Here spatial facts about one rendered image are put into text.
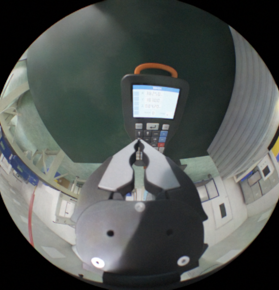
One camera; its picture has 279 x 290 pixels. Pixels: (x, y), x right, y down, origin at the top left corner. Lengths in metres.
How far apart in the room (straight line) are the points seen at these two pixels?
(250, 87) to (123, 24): 0.21
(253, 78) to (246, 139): 0.11
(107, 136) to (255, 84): 0.29
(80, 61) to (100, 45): 0.04
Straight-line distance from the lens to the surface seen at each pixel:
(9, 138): 1.57
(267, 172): 3.06
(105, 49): 0.15
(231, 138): 0.21
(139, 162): 0.20
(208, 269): 0.31
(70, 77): 0.18
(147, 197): 0.62
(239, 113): 0.21
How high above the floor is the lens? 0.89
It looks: 45 degrees down
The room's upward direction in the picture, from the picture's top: 179 degrees clockwise
